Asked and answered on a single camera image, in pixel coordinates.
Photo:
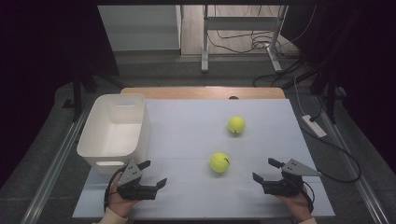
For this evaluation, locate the wooden table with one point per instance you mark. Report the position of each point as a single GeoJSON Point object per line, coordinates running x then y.
{"type": "Point", "coordinates": [193, 92]}

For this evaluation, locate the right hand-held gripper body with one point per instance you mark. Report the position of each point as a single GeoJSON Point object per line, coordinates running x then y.
{"type": "Point", "coordinates": [295, 170]}

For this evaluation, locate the white metal desk frame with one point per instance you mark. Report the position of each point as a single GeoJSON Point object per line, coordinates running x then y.
{"type": "Point", "coordinates": [239, 23]}

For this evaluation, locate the metal floor rail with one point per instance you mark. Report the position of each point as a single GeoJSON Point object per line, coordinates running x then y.
{"type": "Point", "coordinates": [351, 168]}
{"type": "Point", "coordinates": [53, 171]}

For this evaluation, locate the person's left hand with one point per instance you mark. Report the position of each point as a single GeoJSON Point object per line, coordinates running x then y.
{"type": "Point", "coordinates": [120, 203]}

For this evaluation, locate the black stand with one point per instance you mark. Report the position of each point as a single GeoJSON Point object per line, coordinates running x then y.
{"type": "Point", "coordinates": [330, 93]}
{"type": "Point", "coordinates": [77, 93]}

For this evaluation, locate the white plastic bin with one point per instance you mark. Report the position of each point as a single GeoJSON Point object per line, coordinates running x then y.
{"type": "Point", "coordinates": [115, 137]}

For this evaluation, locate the white power strip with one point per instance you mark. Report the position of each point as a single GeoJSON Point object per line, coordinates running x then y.
{"type": "Point", "coordinates": [315, 127]}

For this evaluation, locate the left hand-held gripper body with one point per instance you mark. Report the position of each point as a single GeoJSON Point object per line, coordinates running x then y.
{"type": "Point", "coordinates": [132, 177]}

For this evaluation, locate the yellow tennis ball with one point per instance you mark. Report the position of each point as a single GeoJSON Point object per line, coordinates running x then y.
{"type": "Point", "coordinates": [236, 124]}
{"type": "Point", "coordinates": [219, 162]}

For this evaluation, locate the person's right hand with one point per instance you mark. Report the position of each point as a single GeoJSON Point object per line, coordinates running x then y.
{"type": "Point", "coordinates": [295, 205]}

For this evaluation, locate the white cabinet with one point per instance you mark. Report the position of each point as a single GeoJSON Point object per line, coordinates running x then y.
{"type": "Point", "coordinates": [140, 28]}

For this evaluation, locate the white board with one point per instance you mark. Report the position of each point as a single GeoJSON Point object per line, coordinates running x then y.
{"type": "Point", "coordinates": [193, 130]}

